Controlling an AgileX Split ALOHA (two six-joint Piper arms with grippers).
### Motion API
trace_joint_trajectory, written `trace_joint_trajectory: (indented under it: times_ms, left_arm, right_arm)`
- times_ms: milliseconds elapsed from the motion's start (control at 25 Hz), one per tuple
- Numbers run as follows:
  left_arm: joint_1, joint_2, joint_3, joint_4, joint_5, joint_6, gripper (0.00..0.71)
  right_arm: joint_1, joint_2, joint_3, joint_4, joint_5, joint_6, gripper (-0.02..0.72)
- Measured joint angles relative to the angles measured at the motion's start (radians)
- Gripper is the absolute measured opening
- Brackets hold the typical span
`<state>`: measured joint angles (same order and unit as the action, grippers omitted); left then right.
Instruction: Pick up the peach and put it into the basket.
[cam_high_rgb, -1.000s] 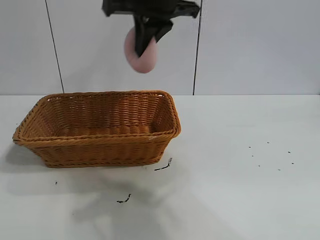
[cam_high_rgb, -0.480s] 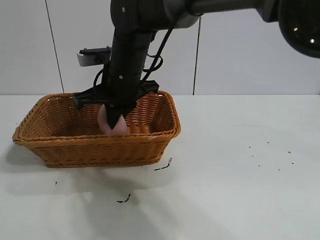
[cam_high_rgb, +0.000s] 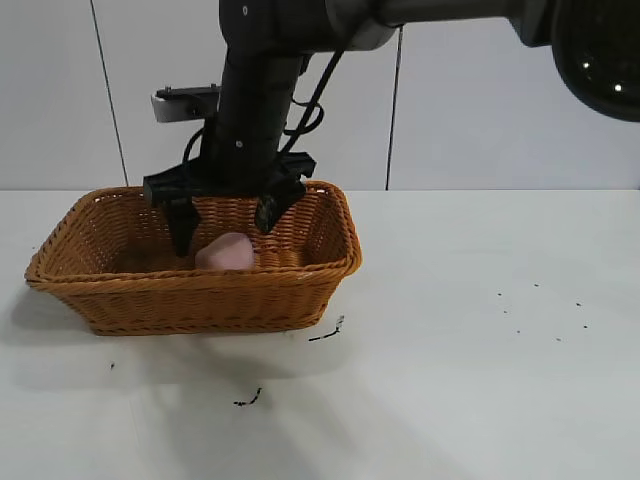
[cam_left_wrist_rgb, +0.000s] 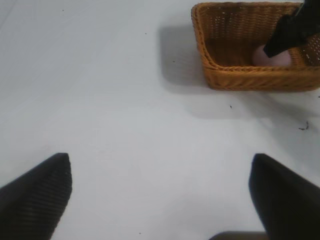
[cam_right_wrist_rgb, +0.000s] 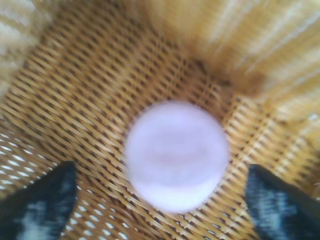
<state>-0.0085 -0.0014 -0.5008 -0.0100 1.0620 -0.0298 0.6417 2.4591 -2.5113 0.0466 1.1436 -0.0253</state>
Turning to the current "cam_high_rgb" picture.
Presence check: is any brown wicker basket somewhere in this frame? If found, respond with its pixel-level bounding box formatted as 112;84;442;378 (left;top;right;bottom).
24;180;364;337

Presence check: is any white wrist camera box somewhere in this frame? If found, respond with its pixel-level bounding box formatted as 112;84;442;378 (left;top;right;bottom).
150;85;223;123

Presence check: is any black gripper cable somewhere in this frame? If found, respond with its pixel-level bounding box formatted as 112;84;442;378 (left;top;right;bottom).
278;45;349;157

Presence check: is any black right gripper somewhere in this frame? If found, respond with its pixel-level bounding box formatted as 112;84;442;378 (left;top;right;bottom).
142;49;318;258

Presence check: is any pink peach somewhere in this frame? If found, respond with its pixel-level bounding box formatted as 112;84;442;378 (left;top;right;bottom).
194;232;256;272

